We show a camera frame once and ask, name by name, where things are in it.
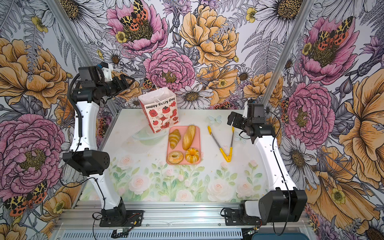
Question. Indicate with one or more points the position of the croissant bread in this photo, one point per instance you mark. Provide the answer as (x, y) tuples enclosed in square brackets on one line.
[(174, 138)]

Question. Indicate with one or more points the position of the glazed donut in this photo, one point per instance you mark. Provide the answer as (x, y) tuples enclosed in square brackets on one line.
[(175, 157)]

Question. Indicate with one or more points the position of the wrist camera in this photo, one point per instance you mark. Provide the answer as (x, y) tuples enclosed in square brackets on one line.
[(246, 107), (107, 71)]

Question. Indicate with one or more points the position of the pink plastic tray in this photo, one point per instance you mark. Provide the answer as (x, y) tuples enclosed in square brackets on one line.
[(196, 144)]

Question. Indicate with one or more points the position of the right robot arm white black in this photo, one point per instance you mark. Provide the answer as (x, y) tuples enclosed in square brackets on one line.
[(283, 202)]

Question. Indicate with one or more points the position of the teal box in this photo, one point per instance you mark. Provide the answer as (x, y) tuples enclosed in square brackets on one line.
[(287, 236)]

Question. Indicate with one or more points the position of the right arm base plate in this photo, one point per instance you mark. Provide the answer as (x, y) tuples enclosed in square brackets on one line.
[(235, 217)]

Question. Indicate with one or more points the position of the white red paper gift bag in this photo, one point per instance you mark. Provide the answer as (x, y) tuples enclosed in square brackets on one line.
[(160, 108)]

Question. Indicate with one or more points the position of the long bread roll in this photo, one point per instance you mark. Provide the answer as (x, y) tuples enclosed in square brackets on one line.
[(189, 137)]

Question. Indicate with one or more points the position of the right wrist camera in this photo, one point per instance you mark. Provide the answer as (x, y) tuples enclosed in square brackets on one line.
[(246, 107)]

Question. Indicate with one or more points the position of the bundt cake bread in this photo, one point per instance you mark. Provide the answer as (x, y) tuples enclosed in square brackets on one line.
[(192, 155)]

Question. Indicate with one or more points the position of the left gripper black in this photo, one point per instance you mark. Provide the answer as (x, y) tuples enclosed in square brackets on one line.
[(121, 87)]

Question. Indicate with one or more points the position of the small green circuit board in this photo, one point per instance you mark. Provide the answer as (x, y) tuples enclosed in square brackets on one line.
[(120, 233)]

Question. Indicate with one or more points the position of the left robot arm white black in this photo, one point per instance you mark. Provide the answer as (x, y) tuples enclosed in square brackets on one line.
[(85, 92)]

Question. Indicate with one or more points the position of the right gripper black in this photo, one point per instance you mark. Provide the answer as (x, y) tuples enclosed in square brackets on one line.
[(231, 117)]

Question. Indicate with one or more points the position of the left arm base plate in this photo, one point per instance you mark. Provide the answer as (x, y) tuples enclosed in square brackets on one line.
[(128, 218)]

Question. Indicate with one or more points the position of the yellow steel tongs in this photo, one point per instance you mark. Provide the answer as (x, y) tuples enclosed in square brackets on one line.
[(228, 157)]

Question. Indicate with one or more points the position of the aluminium front rail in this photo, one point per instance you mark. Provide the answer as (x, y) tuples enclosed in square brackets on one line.
[(157, 215)]

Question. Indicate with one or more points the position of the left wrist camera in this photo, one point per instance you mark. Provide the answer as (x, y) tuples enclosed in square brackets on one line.
[(107, 71)]

